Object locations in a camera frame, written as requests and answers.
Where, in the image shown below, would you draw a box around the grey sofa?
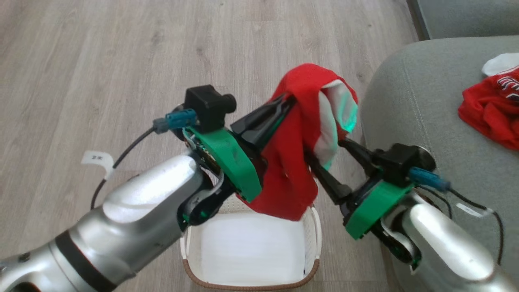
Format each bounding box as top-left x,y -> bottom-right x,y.
360,36 -> 519,292

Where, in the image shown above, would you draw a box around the black cable with blue plug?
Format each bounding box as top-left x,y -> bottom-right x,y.
91,109 -> 198,210
408,167 -> 504,266

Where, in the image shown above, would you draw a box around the red jersey with black lettering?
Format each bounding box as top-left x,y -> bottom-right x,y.
458,66 -> 519,151

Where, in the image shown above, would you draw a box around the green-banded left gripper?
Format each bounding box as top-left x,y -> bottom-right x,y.
182,95 -> 296,203

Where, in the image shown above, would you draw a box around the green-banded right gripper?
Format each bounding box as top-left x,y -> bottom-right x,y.
306,138 -> 414,241

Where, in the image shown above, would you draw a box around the grey-green sofa seat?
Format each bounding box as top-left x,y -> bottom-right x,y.
407,0 -> 519,41

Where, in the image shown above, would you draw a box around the white cable label tag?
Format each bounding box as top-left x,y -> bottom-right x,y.
81,150 -> 114,180
455,202 -> 494,218

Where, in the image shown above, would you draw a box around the red shorts with white stripe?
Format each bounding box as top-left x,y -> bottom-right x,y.
237,63 -> 360,222

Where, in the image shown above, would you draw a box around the white laundry basket brown rim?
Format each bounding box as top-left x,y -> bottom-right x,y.
180,198 -> 322,291

